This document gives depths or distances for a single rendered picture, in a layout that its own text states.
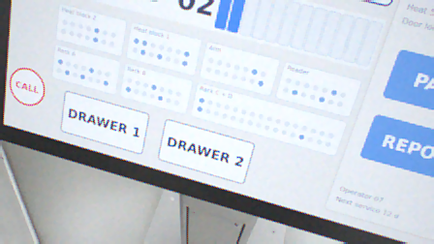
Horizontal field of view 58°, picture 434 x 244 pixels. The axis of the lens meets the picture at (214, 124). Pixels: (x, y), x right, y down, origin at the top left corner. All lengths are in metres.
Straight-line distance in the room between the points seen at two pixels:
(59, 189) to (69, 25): 1.16
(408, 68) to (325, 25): 0.08
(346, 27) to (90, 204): 1.24
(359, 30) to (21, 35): 0.33
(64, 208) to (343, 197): 1.21
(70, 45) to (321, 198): 0.29
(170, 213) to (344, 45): 1.11
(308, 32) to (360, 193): 0.16
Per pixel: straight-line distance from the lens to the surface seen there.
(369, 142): 0.39
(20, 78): 0.46
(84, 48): 0.42
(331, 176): 0.40
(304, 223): 0.42
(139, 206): 1.46
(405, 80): 0.39
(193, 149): 0.40
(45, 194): 1.55
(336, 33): 0.37
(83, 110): 0.43
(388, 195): 0.42
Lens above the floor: 1.35
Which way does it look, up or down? 58 degrees down
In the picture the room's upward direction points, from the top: 7 degrees clockwise
